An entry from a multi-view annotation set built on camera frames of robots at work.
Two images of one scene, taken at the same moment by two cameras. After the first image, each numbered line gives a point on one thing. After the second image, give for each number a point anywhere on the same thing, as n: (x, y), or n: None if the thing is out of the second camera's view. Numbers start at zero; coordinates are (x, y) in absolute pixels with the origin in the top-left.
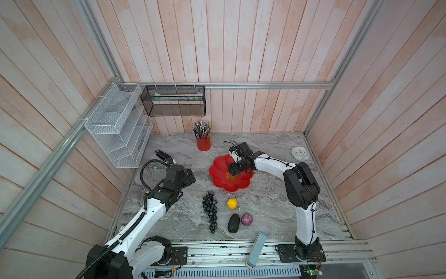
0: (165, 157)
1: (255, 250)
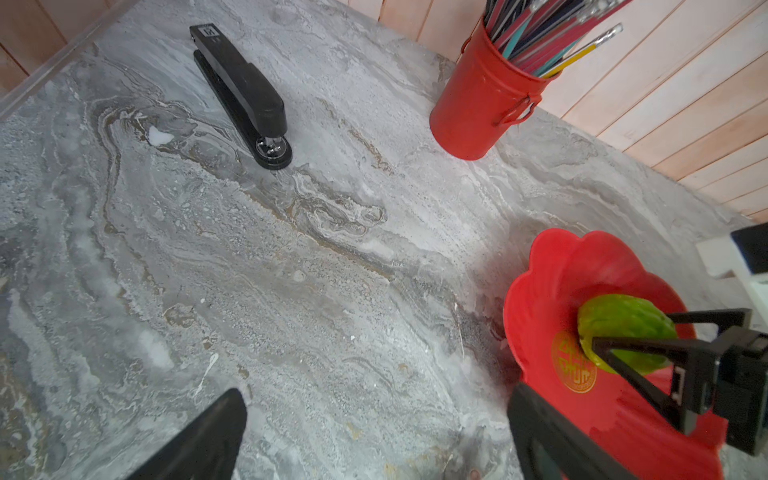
0: (247, 98)
1: None
